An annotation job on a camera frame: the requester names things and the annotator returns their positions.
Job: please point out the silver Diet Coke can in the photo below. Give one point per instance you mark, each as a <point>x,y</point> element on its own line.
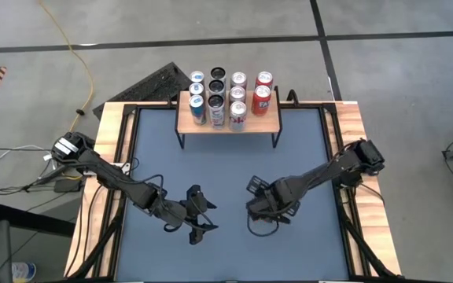
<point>237,94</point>
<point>238,78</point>
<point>237,116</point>

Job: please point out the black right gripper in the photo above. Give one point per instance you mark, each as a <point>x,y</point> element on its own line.
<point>269,200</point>

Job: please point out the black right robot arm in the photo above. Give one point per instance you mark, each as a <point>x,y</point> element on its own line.
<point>328,173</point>

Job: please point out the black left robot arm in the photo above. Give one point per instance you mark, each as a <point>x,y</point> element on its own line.
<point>120,182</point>

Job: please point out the wooden shelf black metal frame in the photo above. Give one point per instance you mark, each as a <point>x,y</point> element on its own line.
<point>262,123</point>

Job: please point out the black metal table frame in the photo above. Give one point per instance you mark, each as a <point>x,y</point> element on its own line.
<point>117,243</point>

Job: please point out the black power brick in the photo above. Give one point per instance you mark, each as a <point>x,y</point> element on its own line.
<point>67,185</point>

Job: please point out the black perforated box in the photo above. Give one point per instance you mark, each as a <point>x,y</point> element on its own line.
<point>152,84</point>

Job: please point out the white blue container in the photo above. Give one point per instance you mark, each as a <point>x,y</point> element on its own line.
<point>24,271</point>

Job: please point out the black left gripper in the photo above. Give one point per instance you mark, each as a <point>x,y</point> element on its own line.
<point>191,214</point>

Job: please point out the blue-grey table mat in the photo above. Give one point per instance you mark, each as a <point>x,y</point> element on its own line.
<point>230,169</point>

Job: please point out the blue silver Red Bull can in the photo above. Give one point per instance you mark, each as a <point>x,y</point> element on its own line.
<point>196,89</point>
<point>197,77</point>
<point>197,108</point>

